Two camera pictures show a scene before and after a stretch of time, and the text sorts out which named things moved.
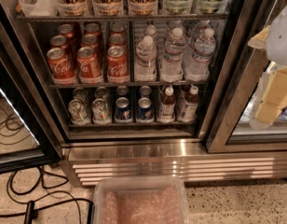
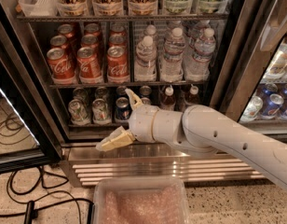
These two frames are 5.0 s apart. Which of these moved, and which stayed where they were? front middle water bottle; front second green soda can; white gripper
Moved: white gripper
Stayed: front middle water bottle; front second green soda can
